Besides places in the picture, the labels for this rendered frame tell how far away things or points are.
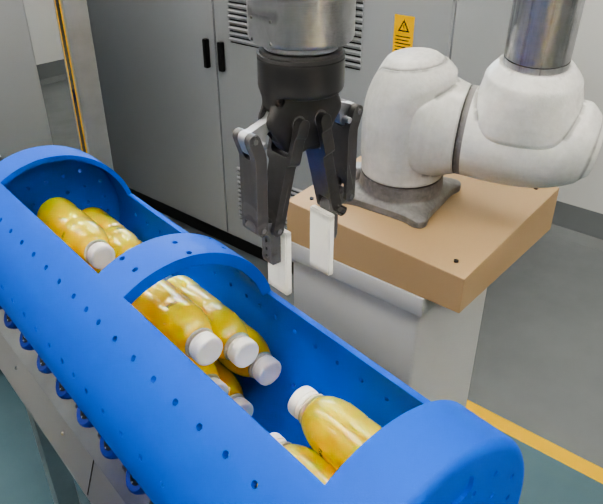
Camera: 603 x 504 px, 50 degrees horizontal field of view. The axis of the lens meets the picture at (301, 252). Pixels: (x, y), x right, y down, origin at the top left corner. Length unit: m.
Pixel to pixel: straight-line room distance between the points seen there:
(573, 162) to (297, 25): 0.68
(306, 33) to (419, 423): 0.33
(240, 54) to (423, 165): 1.70
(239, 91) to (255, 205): 2.24
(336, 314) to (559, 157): 0.51
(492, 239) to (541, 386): 1.45
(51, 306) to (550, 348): 2.19
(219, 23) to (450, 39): 1.04
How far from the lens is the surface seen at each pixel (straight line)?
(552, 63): 1.07
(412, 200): 1.19
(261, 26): 0.54
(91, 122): 1.80
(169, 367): 0.67
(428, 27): 2.19
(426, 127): 1.11
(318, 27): 0.53
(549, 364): 2.68
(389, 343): 1.24
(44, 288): 0.89
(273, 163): 0.59
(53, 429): 1.14
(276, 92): 0.55
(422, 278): 1.11
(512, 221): 1.23
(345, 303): 1.26
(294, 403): 0.76
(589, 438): 2.44
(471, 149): 1.11
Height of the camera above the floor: 1.64
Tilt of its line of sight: 31 degrees down
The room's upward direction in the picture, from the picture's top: straight up
